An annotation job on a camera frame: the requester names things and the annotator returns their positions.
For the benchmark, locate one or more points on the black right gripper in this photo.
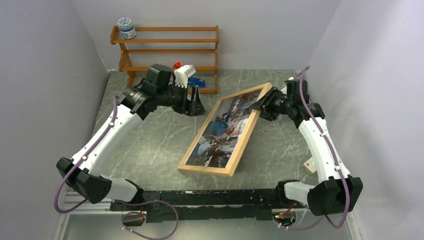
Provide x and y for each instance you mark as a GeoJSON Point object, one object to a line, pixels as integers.
{"type": "Point", "coordinates": [264, 105]}

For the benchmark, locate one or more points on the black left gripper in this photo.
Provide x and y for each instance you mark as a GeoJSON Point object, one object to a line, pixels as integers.
{"type": "Point", "coordinates": [197, 108]}

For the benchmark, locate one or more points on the printed street photo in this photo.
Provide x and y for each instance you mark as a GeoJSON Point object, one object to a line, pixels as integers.
{"type": "Point", "coordinates": [219, 139]}

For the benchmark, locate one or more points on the light wooden picture frame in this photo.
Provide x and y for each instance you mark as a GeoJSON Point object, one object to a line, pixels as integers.
{"type": "Point", "coordinates": [230, 169]}

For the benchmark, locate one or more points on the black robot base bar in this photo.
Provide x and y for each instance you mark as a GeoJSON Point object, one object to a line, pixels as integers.
{"type": "Point", "coordinates": [159, 206]}

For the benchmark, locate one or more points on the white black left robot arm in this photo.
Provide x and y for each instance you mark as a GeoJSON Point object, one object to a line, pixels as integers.
{"type": "Point", "coordinates": [83, 172]}

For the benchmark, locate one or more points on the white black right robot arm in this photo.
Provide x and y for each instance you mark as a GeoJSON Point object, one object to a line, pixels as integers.
{"type": "Point", "coordinates": [337, 191]}

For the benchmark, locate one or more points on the blue black stapler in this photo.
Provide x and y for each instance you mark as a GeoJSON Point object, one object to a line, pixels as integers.
{"type": "Point", "coordinates": [195, 81]}

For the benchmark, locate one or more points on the orange wooden shelf rack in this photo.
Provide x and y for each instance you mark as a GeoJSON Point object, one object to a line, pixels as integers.
{"type": "Point", "coordinates": [193, 45]}

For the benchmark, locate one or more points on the small white red box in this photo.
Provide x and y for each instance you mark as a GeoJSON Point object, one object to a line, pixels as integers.
{"type": "Point", "coordinates": [309, 166]}

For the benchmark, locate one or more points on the white blue lidded jar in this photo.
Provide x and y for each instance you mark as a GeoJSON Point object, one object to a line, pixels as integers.
{"type": "Point", "coordinates": [126, 28]}

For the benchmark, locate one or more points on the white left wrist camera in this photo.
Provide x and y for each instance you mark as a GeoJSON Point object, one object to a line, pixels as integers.
{"type": "Point", "coordinates": [183, 73]}

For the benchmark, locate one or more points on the aluminium rail frame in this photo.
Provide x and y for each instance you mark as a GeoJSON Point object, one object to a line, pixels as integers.
{"type": "Point", "coordinates": [216, 149]}

